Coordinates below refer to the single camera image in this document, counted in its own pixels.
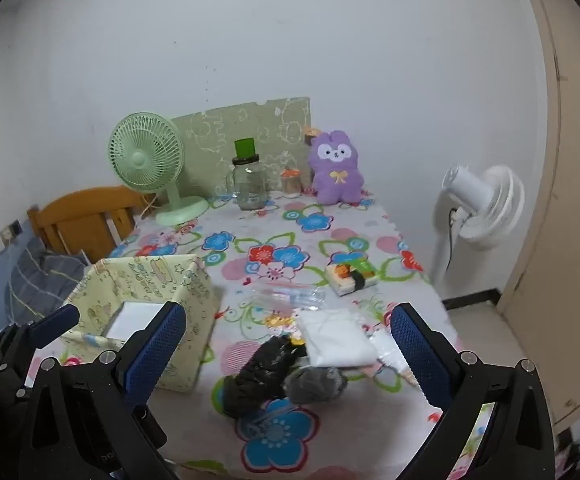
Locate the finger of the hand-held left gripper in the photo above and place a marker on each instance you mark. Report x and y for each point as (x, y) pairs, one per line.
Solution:
(57, 322)

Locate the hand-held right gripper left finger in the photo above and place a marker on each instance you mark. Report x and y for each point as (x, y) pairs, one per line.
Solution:
(157, 350)

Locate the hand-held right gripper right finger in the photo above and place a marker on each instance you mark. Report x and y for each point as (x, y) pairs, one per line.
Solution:
(419, 355)

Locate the small clear packet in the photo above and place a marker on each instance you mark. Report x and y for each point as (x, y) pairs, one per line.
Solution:
(389, 355)

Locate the yellow printed storage box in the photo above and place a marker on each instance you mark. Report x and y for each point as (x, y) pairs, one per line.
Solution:
(190, 285)

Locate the white cloth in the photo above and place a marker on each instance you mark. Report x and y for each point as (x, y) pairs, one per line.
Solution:
(335, 337)

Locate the sushi print tissue packet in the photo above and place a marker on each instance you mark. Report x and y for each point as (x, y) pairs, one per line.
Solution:
(349, 277)

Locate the black knitted sock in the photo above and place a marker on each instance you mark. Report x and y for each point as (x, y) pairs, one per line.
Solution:
(260, 375)

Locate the grey fabric pouch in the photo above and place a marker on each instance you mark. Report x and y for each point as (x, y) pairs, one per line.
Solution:
(315, 382)

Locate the cartoon print tissue packet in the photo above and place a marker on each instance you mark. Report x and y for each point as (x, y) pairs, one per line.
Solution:
(276, 321)

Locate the clear plastic bag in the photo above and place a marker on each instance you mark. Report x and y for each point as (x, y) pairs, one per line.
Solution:
(290, 295)

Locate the grey plaid cloth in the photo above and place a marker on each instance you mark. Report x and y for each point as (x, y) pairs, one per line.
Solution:
(40, 275)

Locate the white standing fan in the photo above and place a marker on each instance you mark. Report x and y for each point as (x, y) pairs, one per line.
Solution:
(489, 210)

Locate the green desk fan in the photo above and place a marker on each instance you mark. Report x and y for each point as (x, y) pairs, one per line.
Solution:
(142, 157)

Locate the glass jar with green lid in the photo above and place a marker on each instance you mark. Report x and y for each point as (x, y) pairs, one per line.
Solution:
(250, 185)

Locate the purple plush bunny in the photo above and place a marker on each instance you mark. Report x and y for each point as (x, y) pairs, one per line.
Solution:
(337, 180)

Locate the beige door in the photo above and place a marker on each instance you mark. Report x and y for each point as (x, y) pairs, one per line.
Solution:
(569, 210)

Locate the small jar with orange lid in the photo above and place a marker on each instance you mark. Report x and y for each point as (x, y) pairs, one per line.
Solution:
(291, 185)

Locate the brown hang tag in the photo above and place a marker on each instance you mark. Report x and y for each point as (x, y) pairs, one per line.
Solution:
(311, 132)

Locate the green printed board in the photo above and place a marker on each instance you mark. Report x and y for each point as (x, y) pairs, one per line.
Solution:
(265, 125)

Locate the wall socket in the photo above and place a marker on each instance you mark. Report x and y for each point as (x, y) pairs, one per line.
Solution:
(15, 229)

